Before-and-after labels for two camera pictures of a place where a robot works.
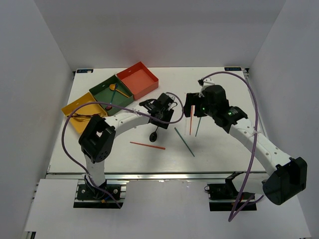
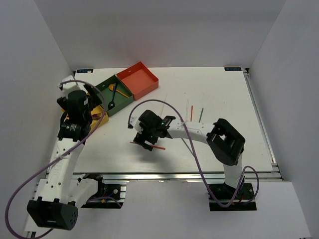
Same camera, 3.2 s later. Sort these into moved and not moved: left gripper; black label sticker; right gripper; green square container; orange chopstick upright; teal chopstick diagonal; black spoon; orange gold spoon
Moved: left gripper; right gripper; black spoon
Not moved: orange chopstick upright; orange gold spoon; teal chopstick diagonal; green square container; black label sticker
